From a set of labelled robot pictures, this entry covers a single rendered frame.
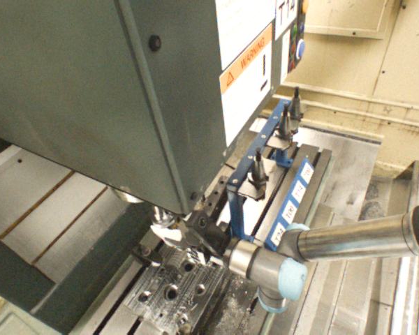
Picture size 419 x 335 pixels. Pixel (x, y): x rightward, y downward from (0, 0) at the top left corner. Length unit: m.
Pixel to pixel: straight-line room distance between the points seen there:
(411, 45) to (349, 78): 0.25
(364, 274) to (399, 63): 0.83
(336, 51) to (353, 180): 0.59
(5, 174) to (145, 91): 0.73
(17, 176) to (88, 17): 0.75
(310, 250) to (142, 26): 0.61
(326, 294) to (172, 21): 1.10
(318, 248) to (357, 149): 0.96
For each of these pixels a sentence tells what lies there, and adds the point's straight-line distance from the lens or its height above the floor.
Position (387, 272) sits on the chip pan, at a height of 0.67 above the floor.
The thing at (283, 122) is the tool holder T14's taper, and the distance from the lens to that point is 1.00.
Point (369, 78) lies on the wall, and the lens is 1.46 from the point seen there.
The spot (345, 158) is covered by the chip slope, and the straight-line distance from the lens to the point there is 1.59.
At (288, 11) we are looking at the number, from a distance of 0.54.
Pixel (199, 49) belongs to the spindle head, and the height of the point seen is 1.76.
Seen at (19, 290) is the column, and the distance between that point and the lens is 1.22.
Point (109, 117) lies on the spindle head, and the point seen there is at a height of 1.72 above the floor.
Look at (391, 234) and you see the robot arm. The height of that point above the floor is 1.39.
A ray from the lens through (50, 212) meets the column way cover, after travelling 1.07.
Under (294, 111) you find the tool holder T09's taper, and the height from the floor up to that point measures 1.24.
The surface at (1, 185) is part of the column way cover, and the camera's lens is 0.95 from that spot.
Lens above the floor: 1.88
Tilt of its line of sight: 45 degrees down
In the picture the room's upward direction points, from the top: 10 degrees counter-clockwise
